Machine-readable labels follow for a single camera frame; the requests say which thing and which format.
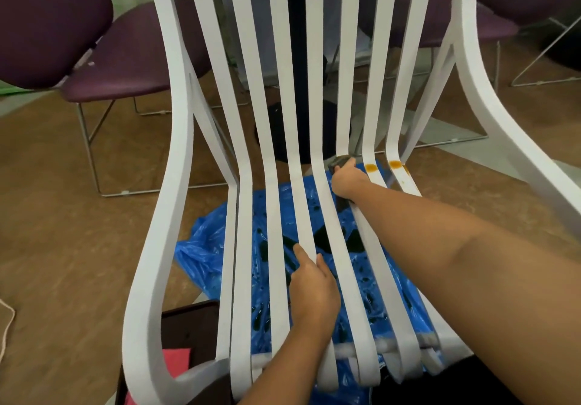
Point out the pink cloth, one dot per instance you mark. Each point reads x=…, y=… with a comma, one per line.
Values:
x=179, y=359

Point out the person's right forearm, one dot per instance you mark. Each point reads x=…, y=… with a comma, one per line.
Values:
x=476, y=282

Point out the black round table base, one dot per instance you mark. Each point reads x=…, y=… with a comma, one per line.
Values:
x=563, y=51
x=272, y=137

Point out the blue plastic sheet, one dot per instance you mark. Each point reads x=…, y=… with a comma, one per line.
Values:
x=199, y=246

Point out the dark brown tray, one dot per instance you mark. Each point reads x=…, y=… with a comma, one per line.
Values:
x=190, y=323

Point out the person's left hand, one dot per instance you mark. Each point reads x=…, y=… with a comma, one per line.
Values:
x=313, y=296

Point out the white slatted chair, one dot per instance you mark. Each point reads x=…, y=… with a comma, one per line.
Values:
x=177, y=169

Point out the grey cleaning cloth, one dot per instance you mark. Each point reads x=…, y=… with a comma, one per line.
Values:
x=338, y=162

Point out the person's right hand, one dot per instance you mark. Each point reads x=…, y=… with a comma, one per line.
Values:
x=349, y=182

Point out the person's left forearm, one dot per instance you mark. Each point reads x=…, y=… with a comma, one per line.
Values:
x=286, y=373

